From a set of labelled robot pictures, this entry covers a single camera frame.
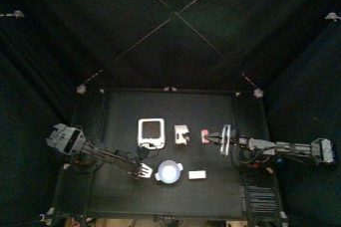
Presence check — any dark green sushi roll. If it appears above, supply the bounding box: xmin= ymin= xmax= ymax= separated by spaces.
xmin=136 ymin=146 xmax=151 ymax=158

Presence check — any red toy block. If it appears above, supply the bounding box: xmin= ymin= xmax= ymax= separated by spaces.
xmin=199 ymin=128 xmax=210 ymax=144

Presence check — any white pink toy box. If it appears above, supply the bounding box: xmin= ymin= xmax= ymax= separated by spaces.
xmin=173 ymin=124 xmax=191 ymax=145

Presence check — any white rectangular tray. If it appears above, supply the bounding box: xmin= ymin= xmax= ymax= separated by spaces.
xmin=136 ymin=117 xmax=167 ymax=150

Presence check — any white rectangular block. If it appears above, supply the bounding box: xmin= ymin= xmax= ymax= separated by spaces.
xmin=187 ymin=169 xmax=207 ymax=180

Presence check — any white toy pot with handles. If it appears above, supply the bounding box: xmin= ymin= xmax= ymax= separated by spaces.
xmin=154 ymin=159 xmax=185 ymax=185

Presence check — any thin diagonal cord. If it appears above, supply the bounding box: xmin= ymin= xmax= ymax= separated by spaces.
xmin=82 ymin=0 xmax=237 ymax=86
xmin=123 ymin=0 xmax=261 ymax=90

